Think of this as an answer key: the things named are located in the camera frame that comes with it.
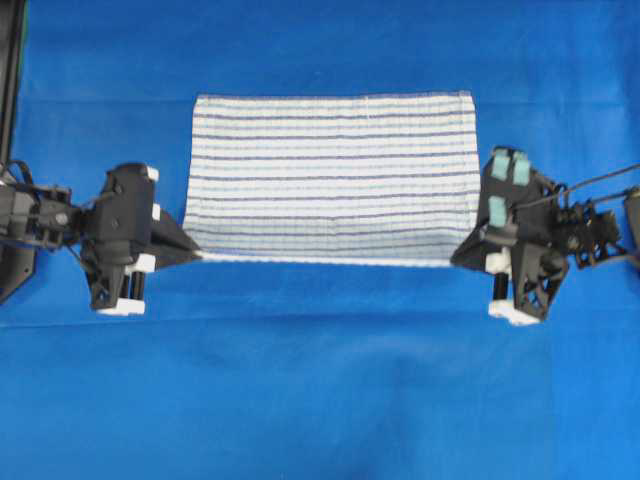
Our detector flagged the blue table cloth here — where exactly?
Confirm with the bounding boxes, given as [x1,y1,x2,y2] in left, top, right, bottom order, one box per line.
[1,1,639,479]

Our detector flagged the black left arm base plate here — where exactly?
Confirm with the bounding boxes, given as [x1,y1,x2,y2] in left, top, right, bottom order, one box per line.
[1,240,37,304]

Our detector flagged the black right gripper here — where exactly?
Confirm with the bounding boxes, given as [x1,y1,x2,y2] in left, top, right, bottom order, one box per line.
[450,147,568,326]

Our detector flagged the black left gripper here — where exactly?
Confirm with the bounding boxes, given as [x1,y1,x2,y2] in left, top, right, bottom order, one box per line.
[81,163,202,315]

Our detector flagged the white blue striped towel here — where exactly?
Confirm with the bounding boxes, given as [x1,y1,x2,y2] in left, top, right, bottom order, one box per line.
[183,91,480,267]

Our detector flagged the black frame rail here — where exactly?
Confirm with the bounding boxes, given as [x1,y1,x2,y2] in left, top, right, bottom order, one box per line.
[1,0,27,166]

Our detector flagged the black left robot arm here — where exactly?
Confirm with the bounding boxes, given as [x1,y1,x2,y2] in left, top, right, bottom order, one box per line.
[1,163,203,316]

